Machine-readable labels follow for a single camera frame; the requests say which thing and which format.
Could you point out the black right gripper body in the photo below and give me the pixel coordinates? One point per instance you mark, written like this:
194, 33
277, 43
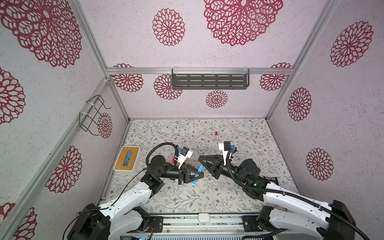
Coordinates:
220, 164

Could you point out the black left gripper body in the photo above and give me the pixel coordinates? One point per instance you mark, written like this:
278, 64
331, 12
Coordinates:
180, 177

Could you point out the white red-tipped marker pen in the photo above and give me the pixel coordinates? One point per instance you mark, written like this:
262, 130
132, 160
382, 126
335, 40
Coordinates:
217, 138

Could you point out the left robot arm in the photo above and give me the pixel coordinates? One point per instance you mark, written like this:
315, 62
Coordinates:
124, 214

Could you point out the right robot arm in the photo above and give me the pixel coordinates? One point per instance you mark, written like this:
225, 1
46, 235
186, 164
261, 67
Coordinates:
285, 209

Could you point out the small white box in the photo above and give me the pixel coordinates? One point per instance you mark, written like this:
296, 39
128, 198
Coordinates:
204, 218

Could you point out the white wooden-top tissue box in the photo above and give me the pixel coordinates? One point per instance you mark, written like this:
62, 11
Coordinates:
128, 160

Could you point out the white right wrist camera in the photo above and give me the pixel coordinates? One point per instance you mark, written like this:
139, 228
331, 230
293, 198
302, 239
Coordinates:
227, 149

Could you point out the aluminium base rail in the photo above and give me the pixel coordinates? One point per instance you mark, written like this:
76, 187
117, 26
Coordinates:
187, 227

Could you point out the dark metal wall shelf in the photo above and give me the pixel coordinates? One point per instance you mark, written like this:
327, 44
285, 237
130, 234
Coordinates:
209, 81

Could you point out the black wire wall rack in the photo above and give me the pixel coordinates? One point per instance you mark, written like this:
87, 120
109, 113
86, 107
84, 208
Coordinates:
90, 117

